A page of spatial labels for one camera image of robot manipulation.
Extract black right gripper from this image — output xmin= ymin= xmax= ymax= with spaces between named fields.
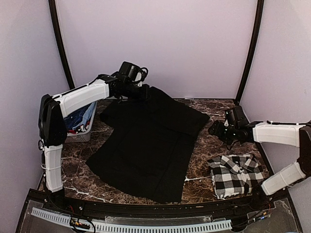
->
xmin=208 ymin=120 xmax=238 ymax=145

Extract black long sleeve shirt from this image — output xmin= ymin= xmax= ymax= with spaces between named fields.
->
xmin=86 ymin=87 xmax=209 ymax=203

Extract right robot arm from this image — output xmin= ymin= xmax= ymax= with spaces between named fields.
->
xmin=208 ymin=106 xmax=311 ymax=211

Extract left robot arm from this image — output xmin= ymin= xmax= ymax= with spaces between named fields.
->
xmin=38 ymin=62 xmax=149 ymax=193

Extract black white plaid shirt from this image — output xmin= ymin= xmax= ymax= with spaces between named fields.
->
xmin=207 ymin=154 xmax=264 ymax=200

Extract blue clothes in basket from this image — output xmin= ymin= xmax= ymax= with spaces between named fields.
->
xmin=64 ymin=102 xmax=96 ymax=134

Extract grey plastic laundry basket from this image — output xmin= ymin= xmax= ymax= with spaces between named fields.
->
xmin=64 ymin=101 xmax=97 ymax=143

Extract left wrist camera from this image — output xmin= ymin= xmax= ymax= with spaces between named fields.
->
xmin=134 ymin=67 xmax=149 ymax=87

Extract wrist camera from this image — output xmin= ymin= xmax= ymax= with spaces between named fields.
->
xmin=225 ymin=108 xmax=235 ymax=126
xmin=134 ymin=67 xmax=149 ymax=87

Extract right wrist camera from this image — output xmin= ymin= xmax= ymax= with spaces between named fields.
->
xmin=225 ymin=108 xmax=235 ymax=126

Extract black front rail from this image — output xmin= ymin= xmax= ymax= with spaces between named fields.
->
xmin=39 ymin=192 xmax=254 ymax=218

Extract left black frame post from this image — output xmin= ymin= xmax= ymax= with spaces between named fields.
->
xmin=48 ymin=0 xmax=75 ymax=90

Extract black frame post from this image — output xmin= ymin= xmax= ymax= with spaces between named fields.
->
xmin=48 ymin=0 xmax=75 ymax=90
xmin=234 ymin=0 xmax=264 ymax=105

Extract right black frame post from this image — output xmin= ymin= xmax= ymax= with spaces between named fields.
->
xmin=234 ymin=0 xmax=264 ymax=105

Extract white slotted cable duct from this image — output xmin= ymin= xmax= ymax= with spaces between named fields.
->
xmin=31 ymin=207 xmax=232 ymax=233

